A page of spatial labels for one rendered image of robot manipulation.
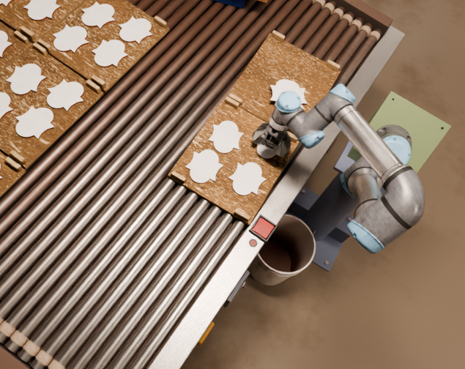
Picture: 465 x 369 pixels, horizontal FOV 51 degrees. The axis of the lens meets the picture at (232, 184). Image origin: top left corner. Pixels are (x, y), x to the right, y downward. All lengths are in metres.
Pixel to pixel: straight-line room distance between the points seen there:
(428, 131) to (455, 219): 1.34
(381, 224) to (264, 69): 0.96
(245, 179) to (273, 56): 0.60
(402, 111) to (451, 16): 2.30
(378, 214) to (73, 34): 1.39
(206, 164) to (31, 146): 0.63
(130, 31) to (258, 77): 0.56
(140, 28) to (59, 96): 0.45
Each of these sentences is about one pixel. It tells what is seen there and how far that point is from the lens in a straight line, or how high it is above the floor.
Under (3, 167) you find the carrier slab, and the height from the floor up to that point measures 0.94.
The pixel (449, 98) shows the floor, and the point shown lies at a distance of 3.69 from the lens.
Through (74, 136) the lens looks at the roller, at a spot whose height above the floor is 0.92.
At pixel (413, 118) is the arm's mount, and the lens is 1.97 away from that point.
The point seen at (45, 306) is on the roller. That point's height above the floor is 0.92.
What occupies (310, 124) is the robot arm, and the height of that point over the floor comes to 1.29.
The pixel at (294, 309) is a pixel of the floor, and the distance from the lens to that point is 2.68.
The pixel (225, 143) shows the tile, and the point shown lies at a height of 0.94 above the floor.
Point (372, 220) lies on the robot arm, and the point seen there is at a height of 1.36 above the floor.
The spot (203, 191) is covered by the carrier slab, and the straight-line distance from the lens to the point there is 1.76.
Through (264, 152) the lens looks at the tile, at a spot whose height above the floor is 0.95.
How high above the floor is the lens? 2.55
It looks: 65 degrees down
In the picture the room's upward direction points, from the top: 20 degrees clockwise
